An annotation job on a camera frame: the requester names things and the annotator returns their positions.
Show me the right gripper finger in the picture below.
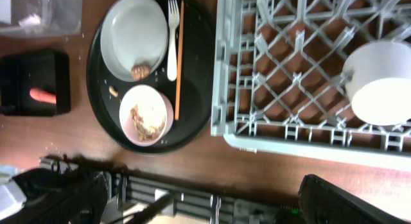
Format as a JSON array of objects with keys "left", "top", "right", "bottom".
[{"left": 299, "top": 174, "right": 407, "bottom": 224}]

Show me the white plastic cup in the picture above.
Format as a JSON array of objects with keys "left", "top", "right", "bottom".
[{"left": 342, "top": 41, "right": 410, "bottom": 126}]

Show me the white bowl with food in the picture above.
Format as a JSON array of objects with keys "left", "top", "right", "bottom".
[{"left": 119, "top": 85, "right": 174, "bottom": 146}]

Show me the wooden chopstick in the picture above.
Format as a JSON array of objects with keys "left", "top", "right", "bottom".
[{"left": 175, "top": 0, "right": 184, "bottom": 121}]

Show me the white plastic fork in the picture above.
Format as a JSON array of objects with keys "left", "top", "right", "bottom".
[{"left": 167, "top": 0, "right": 180, "bottom": 82}]

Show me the grey round plate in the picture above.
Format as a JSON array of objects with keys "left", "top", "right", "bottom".
[{"left": 100, "top": 0, "right": 168, "bottom": 82}]

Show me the orange carrot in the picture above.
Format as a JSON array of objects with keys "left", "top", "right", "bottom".
[{"left": 30, "top": 88, "right": 57, "bottom": 105}]

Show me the white tissue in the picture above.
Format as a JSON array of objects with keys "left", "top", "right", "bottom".
[{"left": 19, "top": 13, "right": 42, "bottom": 28}]

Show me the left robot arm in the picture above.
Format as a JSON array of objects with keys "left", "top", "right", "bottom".
[{"left": 1, "top": 168, "right": 109, "bottom": 224}]

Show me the grey dishwasher rack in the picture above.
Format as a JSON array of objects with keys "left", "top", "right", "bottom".
[{"left": 211, "top": 0, "right": 410, "bottom": 171}]

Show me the brown food lump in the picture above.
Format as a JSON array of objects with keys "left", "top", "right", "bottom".
[{"left": 131, "top": 64, "right": 151, "bottom": 81}]

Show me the peanut shell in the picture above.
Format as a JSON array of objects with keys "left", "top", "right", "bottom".
[{"left": 109, "top": 86, "right": 118, "bottom": 98}]

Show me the round black serving tray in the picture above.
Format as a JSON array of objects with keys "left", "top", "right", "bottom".
[{"left": 87, "top": 0, "right": 215, "bottom": 155}]

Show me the clear plastic bin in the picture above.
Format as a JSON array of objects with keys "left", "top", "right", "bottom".
[{"left": 1, "top": 0, "right": 83, "bottom": 39}]

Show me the black rectangular tray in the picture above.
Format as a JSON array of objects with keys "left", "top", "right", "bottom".
[{"left": 1, "top": 49, "right": 71, "bottom": 117}]

